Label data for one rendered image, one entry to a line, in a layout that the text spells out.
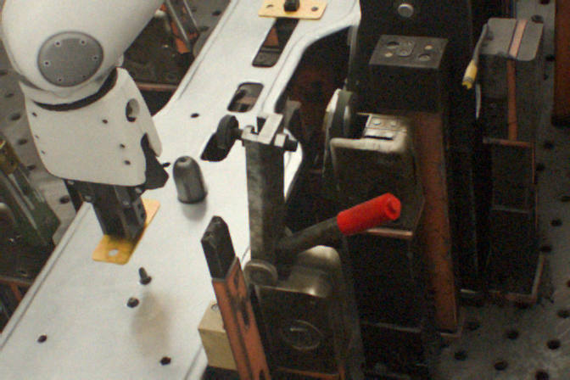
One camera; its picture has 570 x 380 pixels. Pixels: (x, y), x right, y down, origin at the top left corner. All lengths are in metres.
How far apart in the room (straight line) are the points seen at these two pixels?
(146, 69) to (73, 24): 0.67
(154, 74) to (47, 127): 0.50
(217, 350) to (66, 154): 0.21
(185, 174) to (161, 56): 0.31
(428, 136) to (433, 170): 0.05
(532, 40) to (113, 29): 0.53
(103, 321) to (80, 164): 0.18
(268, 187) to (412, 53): 0.27
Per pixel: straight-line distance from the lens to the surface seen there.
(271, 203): 0.92
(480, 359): 1.35
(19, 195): 1.16
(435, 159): 1.16
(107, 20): 0.78
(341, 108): 1.07
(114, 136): 0.92
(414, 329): 1.26
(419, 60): 1.09
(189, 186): 1.14
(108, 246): 1.03
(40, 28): 0.78
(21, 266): 1.22
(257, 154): 0.88
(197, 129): 1.25
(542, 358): 1.35
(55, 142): 0.96
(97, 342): 1.05
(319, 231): 0.94
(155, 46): 1.41
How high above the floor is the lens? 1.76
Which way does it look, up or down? 42 degrees down
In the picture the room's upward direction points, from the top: 12 degrees counter-clockwise
